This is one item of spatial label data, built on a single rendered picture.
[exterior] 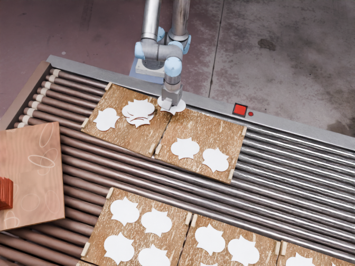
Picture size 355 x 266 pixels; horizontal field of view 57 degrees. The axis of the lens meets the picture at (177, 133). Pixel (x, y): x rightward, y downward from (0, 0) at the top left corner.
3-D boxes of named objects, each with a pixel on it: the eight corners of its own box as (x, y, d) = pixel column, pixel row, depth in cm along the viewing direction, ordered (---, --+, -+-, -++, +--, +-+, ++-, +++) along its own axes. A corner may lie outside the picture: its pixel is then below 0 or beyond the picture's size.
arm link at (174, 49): (160, 37, 151) (157, 55, 146) (184, 40, 152) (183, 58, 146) (160, 49, 158) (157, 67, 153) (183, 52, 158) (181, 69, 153)
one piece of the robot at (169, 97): (155, 91, 151) (156, 110, 165) (173, 97, 149) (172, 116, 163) (166, 72, 156) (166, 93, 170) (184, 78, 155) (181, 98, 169)
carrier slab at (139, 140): (111, 84, 193) (111, 83, 192) (175, 107, 187) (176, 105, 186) (81, 132, 177) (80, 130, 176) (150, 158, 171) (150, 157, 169)
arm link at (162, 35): (145, 41, 200) (145, 22, 189) (167, 44, 200) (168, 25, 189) (142, 55, 194) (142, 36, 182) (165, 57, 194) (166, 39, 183)
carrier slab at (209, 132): (176, 106, 187) (176, 105, 186) (246, 129, 182) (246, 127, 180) (153, 158, 171) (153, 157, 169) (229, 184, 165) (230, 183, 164)
